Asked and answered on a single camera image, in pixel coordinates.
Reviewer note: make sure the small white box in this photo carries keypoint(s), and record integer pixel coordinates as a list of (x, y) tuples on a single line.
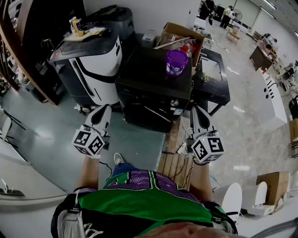
[(149, 38)]

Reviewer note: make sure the yellow bottle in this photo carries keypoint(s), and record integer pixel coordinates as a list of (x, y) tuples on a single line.
[(78, 26)]

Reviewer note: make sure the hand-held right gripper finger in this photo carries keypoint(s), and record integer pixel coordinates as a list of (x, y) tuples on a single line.
[(206, 126), (194, 120)]

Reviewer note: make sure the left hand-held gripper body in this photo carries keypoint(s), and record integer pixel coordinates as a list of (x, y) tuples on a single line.
[(89, 141)]

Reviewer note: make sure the dark wooden cabinet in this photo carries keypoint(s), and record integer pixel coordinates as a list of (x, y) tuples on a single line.
[(262, 58)]

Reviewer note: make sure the person's right forearm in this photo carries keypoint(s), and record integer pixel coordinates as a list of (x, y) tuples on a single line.
[(201, 179)]

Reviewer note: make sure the person's shoe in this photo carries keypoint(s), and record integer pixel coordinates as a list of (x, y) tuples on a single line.
[(118, 158)]

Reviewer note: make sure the small wooden chair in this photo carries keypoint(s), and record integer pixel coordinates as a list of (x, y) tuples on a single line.
[(233, 33)]

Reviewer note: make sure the large brown cardboard box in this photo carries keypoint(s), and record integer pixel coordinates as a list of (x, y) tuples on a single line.
[(277, 186)]

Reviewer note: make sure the white toilet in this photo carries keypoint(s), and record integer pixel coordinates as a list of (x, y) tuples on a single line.
[(258, 200)]

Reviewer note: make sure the white toilet seat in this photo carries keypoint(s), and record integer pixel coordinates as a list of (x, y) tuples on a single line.
[(229, 200)]

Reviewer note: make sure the wooden slat pallet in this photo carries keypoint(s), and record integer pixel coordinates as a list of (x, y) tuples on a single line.
[(172, 165)]

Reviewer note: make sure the long white counter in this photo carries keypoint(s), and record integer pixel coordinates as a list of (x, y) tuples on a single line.
[(270, 97)]

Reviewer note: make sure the person's left forearm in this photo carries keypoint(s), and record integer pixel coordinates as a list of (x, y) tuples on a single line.
[(87, 172)]

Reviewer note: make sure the standing fan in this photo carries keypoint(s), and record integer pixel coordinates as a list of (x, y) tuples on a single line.
[(237, 15)]

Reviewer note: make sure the green and purple jersey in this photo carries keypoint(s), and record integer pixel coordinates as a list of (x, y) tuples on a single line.
[(144, 200)]

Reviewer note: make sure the grey folding chair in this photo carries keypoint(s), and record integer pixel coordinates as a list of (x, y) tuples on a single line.
[(5, 125)]

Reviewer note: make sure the dark grey machine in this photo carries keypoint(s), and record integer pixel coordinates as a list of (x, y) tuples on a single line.
[(116, 21)]

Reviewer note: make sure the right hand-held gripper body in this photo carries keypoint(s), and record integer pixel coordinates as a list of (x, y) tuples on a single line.
[(207, 146)]

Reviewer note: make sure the purple plastic bucket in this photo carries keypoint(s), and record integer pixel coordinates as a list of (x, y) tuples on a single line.
[(176, 64)]

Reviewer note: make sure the person's leg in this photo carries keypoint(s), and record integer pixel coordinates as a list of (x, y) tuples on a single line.
[(121, 169)]

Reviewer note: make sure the small crumpled wrapper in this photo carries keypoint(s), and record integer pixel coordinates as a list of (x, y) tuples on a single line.
[(205, 77)]

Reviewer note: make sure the white and black machine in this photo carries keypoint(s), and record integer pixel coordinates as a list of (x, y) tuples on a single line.
[(97, 62)]

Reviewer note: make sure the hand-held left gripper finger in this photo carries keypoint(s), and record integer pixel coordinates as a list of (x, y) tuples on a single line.
[(107, 118), (89, 119)]

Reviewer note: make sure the red lid plastic jar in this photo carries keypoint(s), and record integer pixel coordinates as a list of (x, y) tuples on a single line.
[(188, 49)]

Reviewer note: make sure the white power strip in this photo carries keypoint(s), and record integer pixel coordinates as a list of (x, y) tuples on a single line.
[(184, 148)]

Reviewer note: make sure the white desk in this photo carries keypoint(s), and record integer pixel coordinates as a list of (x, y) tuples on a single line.
[(25, 179)]

